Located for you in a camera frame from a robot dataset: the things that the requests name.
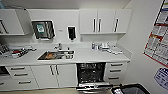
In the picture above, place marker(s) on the stainless steel dishwasher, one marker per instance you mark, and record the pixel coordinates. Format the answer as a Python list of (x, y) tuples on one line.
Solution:
[(90, 76)]

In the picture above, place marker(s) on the blue label bottle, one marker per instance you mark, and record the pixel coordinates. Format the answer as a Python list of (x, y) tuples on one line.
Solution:
[(93, 45)]

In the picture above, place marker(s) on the small white bottle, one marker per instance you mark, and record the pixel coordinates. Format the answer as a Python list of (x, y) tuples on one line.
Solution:
[(97, 47)]

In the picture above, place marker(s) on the small clear soap bottle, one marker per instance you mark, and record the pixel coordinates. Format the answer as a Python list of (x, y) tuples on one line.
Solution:
[(69, 48)]

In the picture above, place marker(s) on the white mug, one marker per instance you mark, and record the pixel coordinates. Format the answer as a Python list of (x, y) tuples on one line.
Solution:
[(68, 55)]

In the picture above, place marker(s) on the pile of white dishes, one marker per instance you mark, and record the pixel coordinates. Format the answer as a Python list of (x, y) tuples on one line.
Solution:
[(104, 46)]

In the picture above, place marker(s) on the chrome faucet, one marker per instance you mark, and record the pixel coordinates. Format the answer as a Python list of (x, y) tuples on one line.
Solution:
[(59, 46)]

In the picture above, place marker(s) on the stainless steel sink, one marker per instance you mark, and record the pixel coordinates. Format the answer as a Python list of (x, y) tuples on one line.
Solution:
[(56, 55)]

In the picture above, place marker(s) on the orange bowl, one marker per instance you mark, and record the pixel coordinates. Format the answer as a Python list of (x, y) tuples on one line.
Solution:
[(50, 55)]

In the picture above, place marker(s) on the white drawer stack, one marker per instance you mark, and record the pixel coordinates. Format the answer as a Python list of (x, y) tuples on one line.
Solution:
[(21, 77), (115, 71)]

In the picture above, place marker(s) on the white two-door base cabinet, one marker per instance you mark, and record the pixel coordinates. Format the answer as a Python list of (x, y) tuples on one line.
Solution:
[(55, 76)]

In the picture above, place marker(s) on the steel paper towel dispenser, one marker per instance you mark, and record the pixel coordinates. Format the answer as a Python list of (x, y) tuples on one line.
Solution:
[(43, 29)]

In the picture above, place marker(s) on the grey bin black lid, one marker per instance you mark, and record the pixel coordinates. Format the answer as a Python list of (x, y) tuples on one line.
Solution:
[(131, 89)]

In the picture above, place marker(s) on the black built-in microwave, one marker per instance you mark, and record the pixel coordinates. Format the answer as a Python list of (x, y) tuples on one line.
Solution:
[(3, 70)]

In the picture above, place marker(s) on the white wall outlet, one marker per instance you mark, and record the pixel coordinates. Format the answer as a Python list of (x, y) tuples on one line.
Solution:
[(81, 39)]

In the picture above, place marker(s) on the black wall soap dispenser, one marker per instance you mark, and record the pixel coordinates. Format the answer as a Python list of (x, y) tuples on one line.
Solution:
[(71, 33)]

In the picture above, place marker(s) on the white wall cabinet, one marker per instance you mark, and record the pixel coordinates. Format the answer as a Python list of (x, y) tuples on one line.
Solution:
[(11, 21), (105, 20)]

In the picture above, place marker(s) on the small blue wall notice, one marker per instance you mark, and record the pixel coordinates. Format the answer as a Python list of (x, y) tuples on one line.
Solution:
[(162, 77)]

